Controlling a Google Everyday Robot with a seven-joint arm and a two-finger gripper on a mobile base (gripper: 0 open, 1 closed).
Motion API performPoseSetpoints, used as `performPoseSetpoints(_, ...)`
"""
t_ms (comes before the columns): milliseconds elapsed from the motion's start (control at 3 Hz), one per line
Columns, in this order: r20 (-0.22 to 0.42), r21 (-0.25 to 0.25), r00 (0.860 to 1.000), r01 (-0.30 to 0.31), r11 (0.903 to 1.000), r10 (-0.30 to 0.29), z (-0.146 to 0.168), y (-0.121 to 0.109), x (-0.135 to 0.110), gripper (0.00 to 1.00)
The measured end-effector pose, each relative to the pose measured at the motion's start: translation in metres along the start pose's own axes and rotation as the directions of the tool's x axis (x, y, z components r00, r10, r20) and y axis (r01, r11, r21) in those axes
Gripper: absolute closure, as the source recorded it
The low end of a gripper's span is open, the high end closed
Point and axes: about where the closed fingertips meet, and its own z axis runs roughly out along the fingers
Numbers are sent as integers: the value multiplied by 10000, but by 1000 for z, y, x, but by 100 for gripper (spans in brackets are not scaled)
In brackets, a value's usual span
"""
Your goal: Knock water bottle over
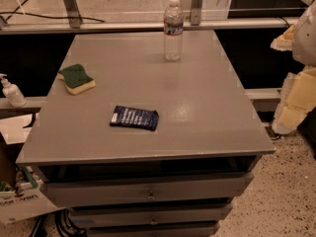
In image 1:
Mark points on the grey metal drawer cabinet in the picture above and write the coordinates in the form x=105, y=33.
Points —
x=156, y=148

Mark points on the dark blue snack packet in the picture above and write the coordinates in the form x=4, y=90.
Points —
x=133, y=117

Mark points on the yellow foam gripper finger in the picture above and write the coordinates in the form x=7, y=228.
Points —
x=297, y=100
x=284, y=41

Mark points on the green and yellow sponge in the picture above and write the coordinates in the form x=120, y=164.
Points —
x=76, y=79

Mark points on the clear plastic water bottle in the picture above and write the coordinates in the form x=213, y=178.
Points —
x=173, y=30

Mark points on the white cardboard box with items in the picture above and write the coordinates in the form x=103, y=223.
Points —
x=24, y=199

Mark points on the aluminium frame rail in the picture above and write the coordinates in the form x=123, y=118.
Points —
x=85, y=28

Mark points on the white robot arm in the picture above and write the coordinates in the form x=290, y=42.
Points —
x=304, y=38

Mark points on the white pump dispenser bottle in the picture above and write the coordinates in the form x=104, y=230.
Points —
x=12, y=92

